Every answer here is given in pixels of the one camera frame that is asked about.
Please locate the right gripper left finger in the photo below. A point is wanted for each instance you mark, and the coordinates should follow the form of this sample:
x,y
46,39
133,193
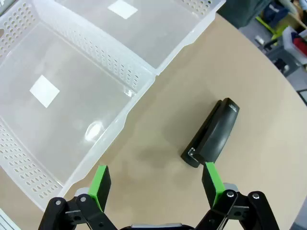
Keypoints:
x,y
96,191

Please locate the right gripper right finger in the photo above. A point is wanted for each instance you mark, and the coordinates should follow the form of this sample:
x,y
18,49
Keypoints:
x,y
216,189

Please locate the black stapler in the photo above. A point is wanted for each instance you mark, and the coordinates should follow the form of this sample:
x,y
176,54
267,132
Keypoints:
x,y
220,129

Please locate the white perforated plastic basket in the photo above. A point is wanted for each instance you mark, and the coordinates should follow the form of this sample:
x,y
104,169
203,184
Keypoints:
x,y
156,31
76,79

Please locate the clear storage box red cloth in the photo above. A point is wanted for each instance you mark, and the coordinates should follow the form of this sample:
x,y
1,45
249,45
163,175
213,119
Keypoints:
x,y
296,43

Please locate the person in dark fleece jacket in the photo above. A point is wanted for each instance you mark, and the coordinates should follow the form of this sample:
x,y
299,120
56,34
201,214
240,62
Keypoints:
x,y
236,12

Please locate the blue bag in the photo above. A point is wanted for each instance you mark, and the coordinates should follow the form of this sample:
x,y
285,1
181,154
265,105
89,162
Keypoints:
x,y
275,12

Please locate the green stool frame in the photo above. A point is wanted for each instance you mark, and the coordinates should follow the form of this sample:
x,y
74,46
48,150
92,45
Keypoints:
x,y
275,30

